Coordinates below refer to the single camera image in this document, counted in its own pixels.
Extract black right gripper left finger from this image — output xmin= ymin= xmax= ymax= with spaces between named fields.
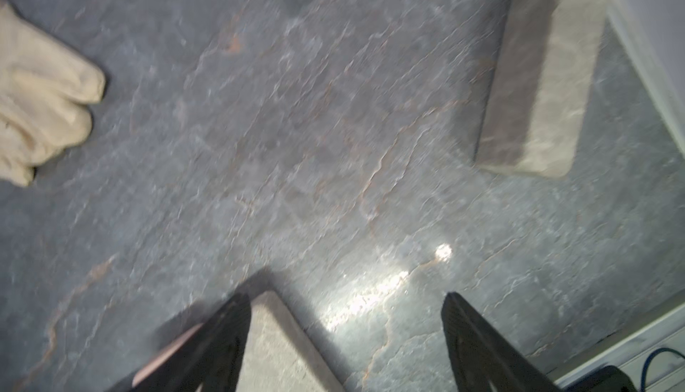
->
xmin=110 ymin=293 xmax=252 ymax=391

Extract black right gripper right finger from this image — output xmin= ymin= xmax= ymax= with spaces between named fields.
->
xmin=441 ymin=292 xmax=559 ymax=391

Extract pink glasses case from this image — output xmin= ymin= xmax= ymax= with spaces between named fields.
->
xmin=131 ymin=322 xmax=203 ymax=387

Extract green glasses case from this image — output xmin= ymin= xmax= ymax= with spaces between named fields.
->
xmin=237 ymin=291 xmax=344 ymax=392

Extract grey case red glasses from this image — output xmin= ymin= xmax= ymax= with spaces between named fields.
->
xmin=476 ymin=0 xmax=609 ymax=178

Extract beige fabric glove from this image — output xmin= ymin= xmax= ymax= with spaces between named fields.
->
xmin=1 ymin=0 xmax=106 ymax=187

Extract aluminium mounting rail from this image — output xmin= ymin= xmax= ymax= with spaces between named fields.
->
xmin=549 ymin=290 xmax=684 ymax=391

